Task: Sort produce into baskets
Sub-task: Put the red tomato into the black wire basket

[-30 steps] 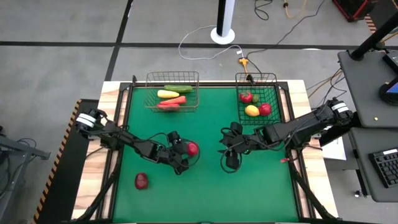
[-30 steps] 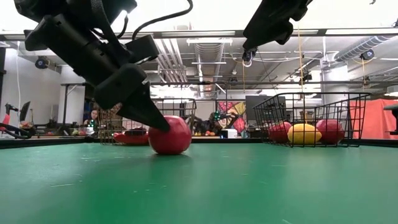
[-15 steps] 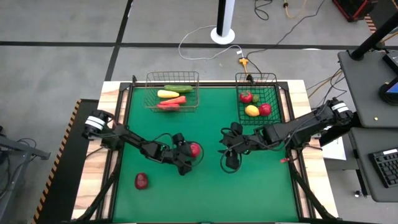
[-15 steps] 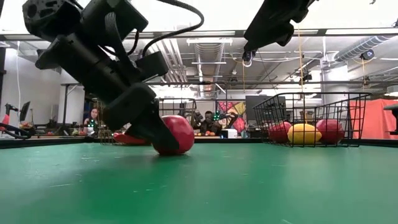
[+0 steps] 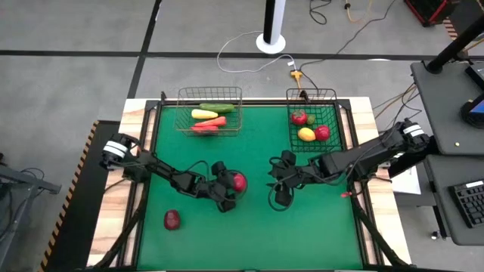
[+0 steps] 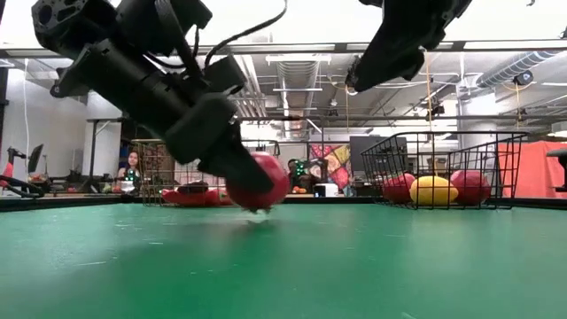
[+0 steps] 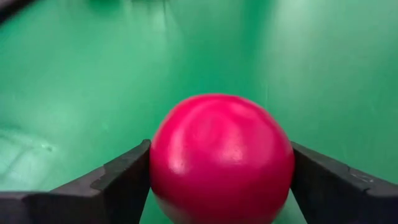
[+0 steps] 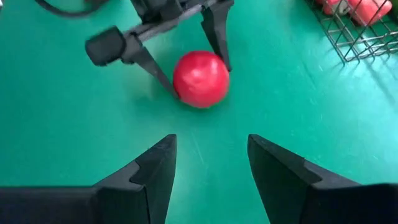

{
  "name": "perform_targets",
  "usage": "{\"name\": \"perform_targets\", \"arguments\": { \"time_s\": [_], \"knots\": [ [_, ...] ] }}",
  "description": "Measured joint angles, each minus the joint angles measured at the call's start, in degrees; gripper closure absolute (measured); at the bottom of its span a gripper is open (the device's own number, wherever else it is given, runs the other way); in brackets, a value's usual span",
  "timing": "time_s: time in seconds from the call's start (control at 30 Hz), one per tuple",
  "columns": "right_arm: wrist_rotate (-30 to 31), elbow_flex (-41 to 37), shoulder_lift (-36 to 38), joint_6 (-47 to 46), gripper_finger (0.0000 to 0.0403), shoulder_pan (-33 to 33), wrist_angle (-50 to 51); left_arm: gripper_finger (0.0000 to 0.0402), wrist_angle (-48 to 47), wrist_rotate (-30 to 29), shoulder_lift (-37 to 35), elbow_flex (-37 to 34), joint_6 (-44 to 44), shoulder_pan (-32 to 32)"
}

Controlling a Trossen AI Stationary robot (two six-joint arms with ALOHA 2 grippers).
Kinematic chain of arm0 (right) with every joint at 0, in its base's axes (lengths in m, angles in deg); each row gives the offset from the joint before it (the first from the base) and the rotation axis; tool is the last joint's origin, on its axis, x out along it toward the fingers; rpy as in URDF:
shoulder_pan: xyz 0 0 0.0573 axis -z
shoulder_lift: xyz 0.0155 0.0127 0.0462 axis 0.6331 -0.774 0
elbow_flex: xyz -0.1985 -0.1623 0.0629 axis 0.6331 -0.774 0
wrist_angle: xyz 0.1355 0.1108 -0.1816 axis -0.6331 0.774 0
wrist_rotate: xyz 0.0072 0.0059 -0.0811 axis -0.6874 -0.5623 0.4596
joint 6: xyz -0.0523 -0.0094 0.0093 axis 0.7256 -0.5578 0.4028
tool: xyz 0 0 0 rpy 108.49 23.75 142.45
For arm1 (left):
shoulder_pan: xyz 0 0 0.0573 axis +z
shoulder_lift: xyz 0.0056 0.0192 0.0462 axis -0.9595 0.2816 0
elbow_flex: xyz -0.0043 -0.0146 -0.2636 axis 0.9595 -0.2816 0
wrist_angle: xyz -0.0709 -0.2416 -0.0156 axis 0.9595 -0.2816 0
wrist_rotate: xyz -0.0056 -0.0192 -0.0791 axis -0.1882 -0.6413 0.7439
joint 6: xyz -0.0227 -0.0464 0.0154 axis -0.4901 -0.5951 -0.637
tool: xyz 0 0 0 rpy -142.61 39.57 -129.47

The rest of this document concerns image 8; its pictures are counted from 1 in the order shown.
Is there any round red tomato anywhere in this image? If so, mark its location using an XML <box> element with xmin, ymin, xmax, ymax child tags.
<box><xmin>172</xmin><ymin>50</ymin><xmax>231</xmax><ymax>109</ymax></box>

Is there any small red vegetable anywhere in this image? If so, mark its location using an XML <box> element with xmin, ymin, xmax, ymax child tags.
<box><xmin>315</xmin><ymin>0</ymin><xmax>343</xmax><ymax>16</ymax></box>

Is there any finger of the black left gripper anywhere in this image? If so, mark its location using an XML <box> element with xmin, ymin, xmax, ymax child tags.
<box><xmin>121</xmin><ymin>33</ymin><xmax>180</xmax><ymax>100</ymax></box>
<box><xmin>200</xmin><ymin>0</ymin><xmax>236</xmax><ymax>72</ymax></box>

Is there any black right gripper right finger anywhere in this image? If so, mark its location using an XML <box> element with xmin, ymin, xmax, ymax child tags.
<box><xmin>247</xmin><ymin>133</ymin><xmax>366</xmax><ymax>224</ymax></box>

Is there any red bell pepper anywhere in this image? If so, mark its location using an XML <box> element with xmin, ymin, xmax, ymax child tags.
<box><xmin>348</xmin><ymin>0</ymin><xmax>393</xmax><ymax>26</ymax></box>

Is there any bronze wire basket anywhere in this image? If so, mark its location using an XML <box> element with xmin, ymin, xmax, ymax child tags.
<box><xmin>306</xmin><ymin>0</ymin><xmax>398</xmax><ymax>65</ymax></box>

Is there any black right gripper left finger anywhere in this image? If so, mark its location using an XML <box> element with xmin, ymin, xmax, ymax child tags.
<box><xmin>91</xmin><ymin>133</ymin><xmax>178</xmax><ymax>224</ymax></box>

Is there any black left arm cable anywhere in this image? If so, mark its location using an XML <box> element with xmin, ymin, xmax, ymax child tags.
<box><xmin>34</xmin><ymin>0</ymin><xmax>105</xmax><ymax>18</ymax></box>

